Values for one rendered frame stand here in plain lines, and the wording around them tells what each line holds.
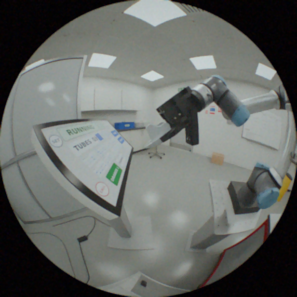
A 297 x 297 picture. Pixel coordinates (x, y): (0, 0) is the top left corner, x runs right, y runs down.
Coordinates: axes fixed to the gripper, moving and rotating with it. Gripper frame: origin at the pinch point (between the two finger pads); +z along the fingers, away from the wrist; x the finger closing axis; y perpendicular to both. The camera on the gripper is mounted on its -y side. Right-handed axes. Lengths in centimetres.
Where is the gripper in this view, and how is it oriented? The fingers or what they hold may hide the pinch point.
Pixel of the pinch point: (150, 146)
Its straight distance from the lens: 25.3
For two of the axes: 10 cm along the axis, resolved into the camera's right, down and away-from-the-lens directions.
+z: -7.6, 6.3, 1.5
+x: 0.8, 3.3, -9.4
